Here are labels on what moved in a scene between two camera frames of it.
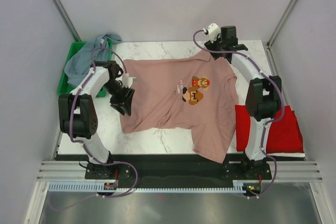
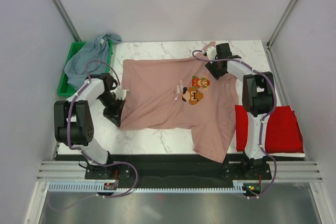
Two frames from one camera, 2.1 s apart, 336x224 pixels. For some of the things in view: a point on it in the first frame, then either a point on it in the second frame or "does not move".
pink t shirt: (196, 92) does not move
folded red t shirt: (282, 136) does not move
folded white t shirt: (287, 155) does not move
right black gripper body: (217, 44) to (213, 68)
